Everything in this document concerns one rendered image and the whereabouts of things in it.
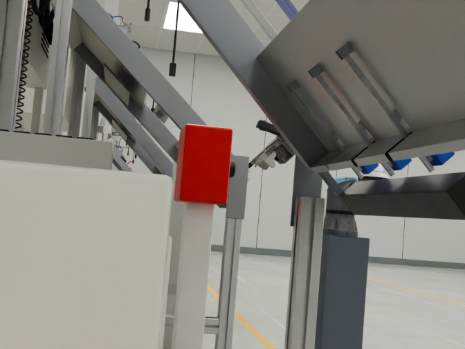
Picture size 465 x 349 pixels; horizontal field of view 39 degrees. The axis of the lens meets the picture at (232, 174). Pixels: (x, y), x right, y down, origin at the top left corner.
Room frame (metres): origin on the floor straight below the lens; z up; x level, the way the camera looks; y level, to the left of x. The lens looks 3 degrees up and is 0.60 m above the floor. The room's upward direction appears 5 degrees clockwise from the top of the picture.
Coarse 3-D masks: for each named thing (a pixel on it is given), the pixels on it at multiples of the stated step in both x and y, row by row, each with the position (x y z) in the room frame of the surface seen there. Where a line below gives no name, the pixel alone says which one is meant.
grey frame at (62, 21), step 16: (64, 0) 1.68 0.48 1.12; (64, 16) 1.67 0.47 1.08; (64, 32) 1.67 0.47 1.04; (64, 48) 1.67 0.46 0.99; (64, 64) 1.67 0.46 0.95; (80, 64) 2.41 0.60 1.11; (48, 80) 1.67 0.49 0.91; (64, 80) 1.70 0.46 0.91; (80, 80) 2.40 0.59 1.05; (48, 96) 1.67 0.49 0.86; (80, 96) 2.40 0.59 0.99; (48, 112) 1.67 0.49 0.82; (80, 112) 2.40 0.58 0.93; (48, 128) 1.67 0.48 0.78; (240, 224) 1.76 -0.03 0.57; (224, 240) 1.77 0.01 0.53; (240, 240) 1.76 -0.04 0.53; (224, 256) 1.75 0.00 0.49; (224, 272) 1.75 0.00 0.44; (224, 288) 1.75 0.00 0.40; (224, 304) 1.75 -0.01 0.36; (224, 320) 1.75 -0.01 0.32; (224, 336) 1.76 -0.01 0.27
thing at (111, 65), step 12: (84, 24) 2.03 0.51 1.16; (84, 36) 2.21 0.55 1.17; (96, 36) 2.01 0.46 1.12; (96, 48) 2.21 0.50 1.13; (108, 60) 2.20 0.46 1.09; (108, 72) 2.11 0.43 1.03; (120, 72) 2.07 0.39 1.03; (120, 84) 2.09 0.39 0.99; (132, 84) 2.16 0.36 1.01; (120, 96) 2.32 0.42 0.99; (132, 96) 2.38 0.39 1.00; (144, 96) 2.15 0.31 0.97
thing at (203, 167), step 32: (192, 128) 1.33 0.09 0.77; (224, 128) 1.34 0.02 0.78; (192, 160) 1.33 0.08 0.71; (224, 160) 1.34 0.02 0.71; (192, 192) 1.33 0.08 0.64; (224, 192) 1.34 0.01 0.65; (192, 224) 1.37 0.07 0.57; (192, 256) 1.37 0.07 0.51; (192, 288) 1.37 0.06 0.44; (192, 320) 1.37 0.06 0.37
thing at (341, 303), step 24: (336, 240) 2.50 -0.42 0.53; (360, 240) 2.54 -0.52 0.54; (336, 264) 2.50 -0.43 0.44; (360, 264) 2.54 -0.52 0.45; (336, 288) 2.51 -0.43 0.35; (360, 288) 2.54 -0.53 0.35; (336, 312) 2.51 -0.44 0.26; (360, 312) 2.54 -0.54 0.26; (336, 336) 2.51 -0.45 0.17; (360, 336) 2.55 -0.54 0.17
